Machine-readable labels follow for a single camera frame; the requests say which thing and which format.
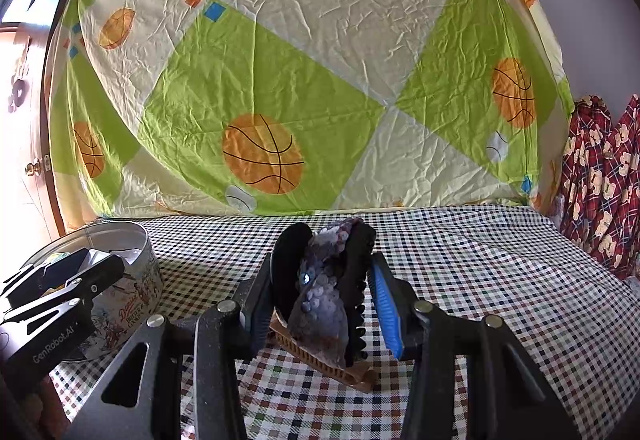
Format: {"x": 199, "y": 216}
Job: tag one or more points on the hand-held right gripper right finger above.
{"x": 385, "y": 305}

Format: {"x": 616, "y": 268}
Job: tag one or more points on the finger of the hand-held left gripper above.
{"x": 55, "y": 267}
{"x": 100, "y": 275}

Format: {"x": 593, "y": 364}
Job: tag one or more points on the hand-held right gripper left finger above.
{"x": 255, "y": 320}

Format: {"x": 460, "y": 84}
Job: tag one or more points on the round metal tin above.
{"x": 135, "y": 290}

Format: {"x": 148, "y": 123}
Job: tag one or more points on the black sequin hair clip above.
{"x": 320, "y": 280}

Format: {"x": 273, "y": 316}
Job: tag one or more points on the person's left forearm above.
{"x": 47, "y": 410}

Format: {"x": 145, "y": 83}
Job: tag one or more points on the brown plastic comb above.
{"x": 320, "y": 362}

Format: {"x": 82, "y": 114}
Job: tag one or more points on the checkered tablecloth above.
{"x": 475, "y": 260}

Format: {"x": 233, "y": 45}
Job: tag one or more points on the brass door knob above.
{"x": 35, "y": 166}

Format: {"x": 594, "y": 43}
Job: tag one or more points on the door ornament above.
{"x": 19, "y": 90}

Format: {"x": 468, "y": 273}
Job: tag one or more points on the basketball print bed sheet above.
{"x": 325, "y": 70}

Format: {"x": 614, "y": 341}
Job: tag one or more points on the red plaid bear cloth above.
{"x": 595, "y": 180}

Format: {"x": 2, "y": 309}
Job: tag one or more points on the brown wooden door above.
{"x": 52, "y": 15}

